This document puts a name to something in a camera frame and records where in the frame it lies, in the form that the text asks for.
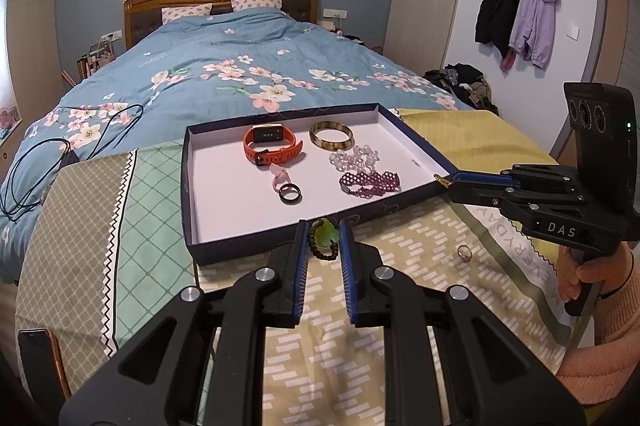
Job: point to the red scarf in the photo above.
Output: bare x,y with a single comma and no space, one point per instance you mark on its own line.
507,59

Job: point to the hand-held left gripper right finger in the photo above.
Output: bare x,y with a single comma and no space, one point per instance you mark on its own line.
346,276

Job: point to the small pink fan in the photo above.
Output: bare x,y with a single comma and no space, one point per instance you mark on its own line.
7,116

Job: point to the dark blue shallow box tray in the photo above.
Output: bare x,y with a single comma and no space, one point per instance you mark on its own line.
225,186

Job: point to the white light switch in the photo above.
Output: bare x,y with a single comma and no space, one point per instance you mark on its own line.
573,31

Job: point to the black charger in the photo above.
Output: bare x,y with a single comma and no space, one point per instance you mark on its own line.
70,158

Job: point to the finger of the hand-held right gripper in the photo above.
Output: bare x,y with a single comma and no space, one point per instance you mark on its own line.
480,176
475,193

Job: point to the white wall socket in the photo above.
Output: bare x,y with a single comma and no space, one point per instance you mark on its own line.
335,13
111,35

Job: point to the small gold jewelry piece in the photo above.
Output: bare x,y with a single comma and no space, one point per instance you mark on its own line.
441,179

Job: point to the smartphone with orange case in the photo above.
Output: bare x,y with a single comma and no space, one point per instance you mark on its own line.
37,361

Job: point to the cosmetic bottles on nightstand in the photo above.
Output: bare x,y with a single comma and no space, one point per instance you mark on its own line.
95,59

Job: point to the person's right hand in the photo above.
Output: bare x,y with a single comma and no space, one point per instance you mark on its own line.
605,273

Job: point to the patterned patchwork cloth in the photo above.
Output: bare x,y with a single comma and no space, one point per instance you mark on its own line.
150,231

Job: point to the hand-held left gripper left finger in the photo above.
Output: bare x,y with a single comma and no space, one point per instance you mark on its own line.
300,276

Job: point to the black jacket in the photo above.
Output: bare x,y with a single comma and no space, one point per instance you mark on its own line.
497,16

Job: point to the person's right forearm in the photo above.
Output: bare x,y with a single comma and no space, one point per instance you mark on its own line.
620,331

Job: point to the purple hooded jacket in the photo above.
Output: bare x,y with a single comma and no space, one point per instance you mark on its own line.
537,11

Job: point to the amber brown bangle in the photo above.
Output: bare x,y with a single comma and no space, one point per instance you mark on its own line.
320,140

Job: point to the wooden door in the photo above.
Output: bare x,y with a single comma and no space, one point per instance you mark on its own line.
615,31

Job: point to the beige window bench cabinet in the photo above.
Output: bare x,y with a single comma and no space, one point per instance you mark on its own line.
10,151

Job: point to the white pillow with pink print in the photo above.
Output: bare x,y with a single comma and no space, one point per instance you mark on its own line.
256,3
186,12

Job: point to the pile of dark clothes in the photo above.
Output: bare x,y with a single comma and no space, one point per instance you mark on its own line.
465,86

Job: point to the blue floral duvet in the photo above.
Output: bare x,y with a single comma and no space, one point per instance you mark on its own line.
200,56

